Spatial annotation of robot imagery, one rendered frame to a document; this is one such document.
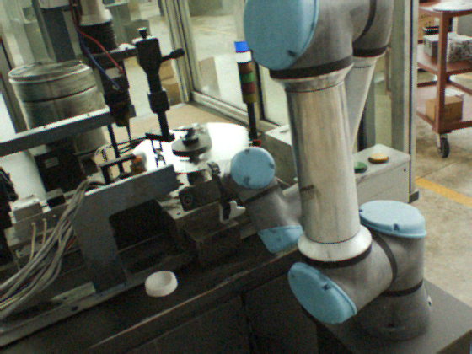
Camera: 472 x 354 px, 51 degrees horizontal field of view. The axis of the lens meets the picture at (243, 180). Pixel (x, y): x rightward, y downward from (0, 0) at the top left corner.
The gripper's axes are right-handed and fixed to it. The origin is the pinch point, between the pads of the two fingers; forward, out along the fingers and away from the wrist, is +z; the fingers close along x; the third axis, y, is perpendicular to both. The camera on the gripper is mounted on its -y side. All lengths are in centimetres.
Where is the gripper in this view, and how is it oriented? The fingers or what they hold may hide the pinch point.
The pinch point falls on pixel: (212, 194)
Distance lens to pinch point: 119.9
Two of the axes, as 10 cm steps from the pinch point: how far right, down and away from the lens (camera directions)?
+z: -2.2, 1.5, 9.6
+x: -2.8, -9.5, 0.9
